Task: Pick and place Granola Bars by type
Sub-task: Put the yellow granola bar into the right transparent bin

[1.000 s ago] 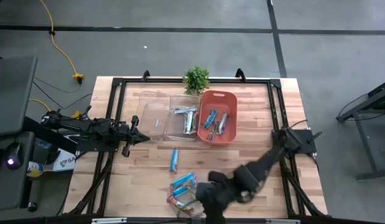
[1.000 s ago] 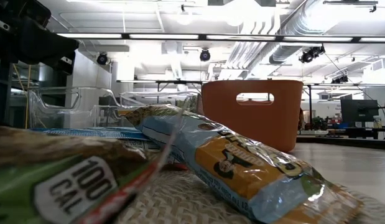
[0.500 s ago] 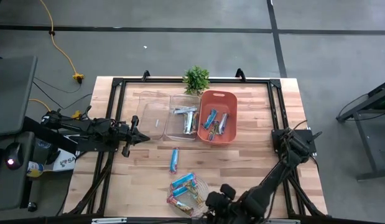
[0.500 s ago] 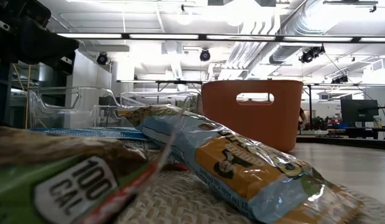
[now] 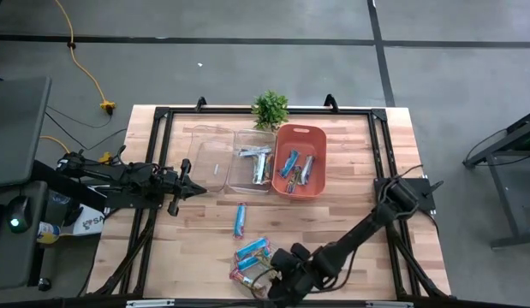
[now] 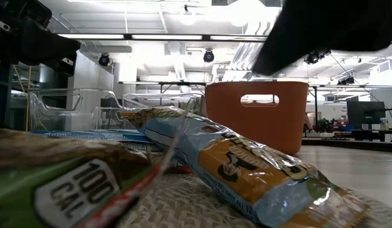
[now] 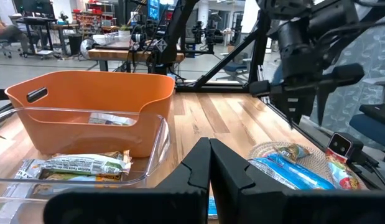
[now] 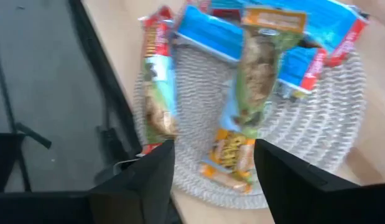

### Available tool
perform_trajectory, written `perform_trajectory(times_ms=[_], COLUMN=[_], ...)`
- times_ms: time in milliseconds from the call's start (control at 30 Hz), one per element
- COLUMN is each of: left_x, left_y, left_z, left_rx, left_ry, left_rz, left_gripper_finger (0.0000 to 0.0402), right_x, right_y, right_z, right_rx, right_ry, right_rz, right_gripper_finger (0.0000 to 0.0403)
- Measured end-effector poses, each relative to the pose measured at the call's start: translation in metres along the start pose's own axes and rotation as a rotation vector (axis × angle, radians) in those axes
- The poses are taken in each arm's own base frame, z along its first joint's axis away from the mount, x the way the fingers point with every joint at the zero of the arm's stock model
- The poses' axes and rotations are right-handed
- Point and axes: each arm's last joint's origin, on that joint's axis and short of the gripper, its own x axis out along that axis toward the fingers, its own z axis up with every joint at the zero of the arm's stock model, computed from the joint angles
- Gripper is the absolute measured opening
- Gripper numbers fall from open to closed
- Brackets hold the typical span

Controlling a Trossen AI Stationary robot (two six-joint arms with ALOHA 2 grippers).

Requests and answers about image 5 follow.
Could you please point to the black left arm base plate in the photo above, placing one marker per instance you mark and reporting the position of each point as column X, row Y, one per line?
column 132, row 202

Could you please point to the white printed bag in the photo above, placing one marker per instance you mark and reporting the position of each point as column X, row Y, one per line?
column 91, row 222

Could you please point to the grey metal table frame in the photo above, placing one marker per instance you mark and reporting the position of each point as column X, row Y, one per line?
column 504, row 199

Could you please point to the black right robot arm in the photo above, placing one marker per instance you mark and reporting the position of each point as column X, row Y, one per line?
column 354, row 231

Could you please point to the blue granola bar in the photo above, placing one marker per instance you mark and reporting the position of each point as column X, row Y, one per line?
column 240, row 220
column 251, row 249
column 289, row 163
column 248, row 262

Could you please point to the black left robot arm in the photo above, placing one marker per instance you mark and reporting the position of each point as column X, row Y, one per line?
column 119, row 173

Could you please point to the orange plastic bin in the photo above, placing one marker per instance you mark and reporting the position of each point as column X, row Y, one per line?
column 316, row 145

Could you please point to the small green plant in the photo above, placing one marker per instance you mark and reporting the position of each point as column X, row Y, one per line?
column 269, row 109

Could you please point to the black caster wheel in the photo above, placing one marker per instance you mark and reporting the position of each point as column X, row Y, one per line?
column 44, row 285

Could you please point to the white bracket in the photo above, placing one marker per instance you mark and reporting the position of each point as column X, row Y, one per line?
column 149, row 304
column 388, row 305

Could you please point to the black computer mouse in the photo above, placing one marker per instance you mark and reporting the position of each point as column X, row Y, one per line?
column 18, row 211

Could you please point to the grey side desk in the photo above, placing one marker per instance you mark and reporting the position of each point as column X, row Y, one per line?
column 16, row 256

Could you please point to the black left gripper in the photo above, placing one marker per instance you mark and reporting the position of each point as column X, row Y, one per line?
column 172, row 184

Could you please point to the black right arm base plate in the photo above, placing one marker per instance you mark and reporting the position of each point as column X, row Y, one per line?
column 424, row 188

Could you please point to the black aluminium table frame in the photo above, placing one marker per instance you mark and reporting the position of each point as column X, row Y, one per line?
column 333, row 112

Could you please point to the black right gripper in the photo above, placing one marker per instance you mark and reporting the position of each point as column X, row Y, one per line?
column 296, row 286

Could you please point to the black support beam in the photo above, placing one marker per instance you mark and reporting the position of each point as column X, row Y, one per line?
column 67, row 184

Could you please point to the clear plastic bin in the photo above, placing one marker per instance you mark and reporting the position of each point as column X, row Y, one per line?
column 209, row 171
column 243, row 179

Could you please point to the plastic bottle yellow label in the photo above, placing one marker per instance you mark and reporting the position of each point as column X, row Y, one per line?
column 48, row 233

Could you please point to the dark grey laptop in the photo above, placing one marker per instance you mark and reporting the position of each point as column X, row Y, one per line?
column 16, row 128

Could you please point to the round woven mat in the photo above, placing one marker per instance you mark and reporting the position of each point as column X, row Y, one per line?
column 247, row 293

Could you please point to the Quaker Chewy granola bar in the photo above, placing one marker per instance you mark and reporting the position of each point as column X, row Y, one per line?
column 294, row 180
column 265, row 258

